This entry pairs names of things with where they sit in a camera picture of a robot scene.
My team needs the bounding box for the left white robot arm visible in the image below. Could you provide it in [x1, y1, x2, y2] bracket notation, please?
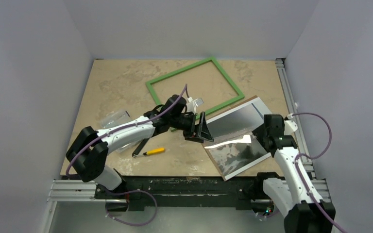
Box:
[66, 95, 214, 199]

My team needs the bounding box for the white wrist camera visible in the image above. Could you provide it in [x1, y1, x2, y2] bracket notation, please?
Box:
[284, 114, 298, 135]
[186, 97, 203, 114]

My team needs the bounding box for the black adjustable wrench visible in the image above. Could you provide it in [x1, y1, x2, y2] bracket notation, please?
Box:
[132, 138, 149, 158]

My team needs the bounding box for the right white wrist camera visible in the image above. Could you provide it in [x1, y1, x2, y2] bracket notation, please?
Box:
[284, 114, 298, 135]

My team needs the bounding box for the green picture frame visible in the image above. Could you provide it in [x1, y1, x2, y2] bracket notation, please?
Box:
[145, 57, 245, 116]

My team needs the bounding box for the landscape photo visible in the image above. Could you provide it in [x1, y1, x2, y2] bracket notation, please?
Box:
[204, 98, 273, 182]

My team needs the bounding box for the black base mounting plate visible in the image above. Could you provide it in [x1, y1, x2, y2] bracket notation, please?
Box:
[61, 175, 285, 213]

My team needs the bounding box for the brown frame backing board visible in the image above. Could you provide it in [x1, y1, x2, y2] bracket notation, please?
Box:
[203, 95, 259, 182]

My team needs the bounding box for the clear plastic organizer box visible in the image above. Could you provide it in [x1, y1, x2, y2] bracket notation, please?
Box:
[99, 109, 134, 153]

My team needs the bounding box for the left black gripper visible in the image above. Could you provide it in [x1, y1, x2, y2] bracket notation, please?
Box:
[170, 112, 213, 144]

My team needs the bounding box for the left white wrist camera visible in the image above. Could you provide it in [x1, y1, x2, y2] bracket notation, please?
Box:
[186, 97, 203, 114]

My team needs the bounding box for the front aluminium rail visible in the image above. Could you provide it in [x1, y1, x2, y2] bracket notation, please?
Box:
[47, 180, 331, 202]

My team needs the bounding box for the yellow handled screwdriver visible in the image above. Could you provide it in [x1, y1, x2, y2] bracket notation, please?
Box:
[132, 148, 165, 158]

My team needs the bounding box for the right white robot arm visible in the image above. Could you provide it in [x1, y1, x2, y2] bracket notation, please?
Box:
[252, 114, 336, 233]

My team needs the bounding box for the clear glass pane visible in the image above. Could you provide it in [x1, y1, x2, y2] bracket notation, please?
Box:
[204, 134, 271, 181]

